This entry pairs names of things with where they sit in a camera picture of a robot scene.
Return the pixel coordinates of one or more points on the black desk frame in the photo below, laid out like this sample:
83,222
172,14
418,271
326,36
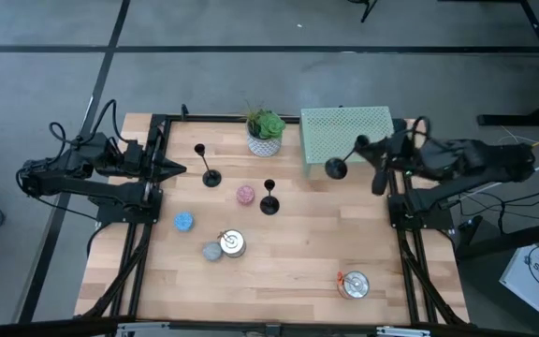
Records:
508,120

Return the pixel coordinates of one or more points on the black candlestick holder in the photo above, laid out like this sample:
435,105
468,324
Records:
211,178
269,205
336,169

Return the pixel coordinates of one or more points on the silver lidded candle jar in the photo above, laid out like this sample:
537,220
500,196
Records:
233,243

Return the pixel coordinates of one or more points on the white cardboard box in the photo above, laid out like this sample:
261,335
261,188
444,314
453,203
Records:
527,276

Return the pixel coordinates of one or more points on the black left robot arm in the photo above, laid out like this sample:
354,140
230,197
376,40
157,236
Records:
87,189

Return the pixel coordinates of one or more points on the pink patterned candle tin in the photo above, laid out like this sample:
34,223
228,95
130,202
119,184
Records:
245,195

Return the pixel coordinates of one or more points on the green perforated metal shelf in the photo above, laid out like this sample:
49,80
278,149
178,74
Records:
344,131

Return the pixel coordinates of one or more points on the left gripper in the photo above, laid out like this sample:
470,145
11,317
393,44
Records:
138,159

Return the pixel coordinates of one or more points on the potted succulent plant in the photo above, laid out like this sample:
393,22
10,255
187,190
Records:
265,145

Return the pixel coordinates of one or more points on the silver candle jar orange tag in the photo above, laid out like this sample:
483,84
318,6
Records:
354,285

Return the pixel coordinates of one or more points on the grey patterned candle tin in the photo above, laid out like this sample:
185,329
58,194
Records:
211,253

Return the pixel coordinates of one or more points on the blue patterned candle tin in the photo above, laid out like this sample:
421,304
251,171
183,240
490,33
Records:
184,222

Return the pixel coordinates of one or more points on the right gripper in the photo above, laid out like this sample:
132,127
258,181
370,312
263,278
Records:
403,156

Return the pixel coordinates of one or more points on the black floor beam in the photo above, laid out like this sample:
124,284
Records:
508,241

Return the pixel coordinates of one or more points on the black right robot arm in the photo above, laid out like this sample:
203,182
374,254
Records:
475,161

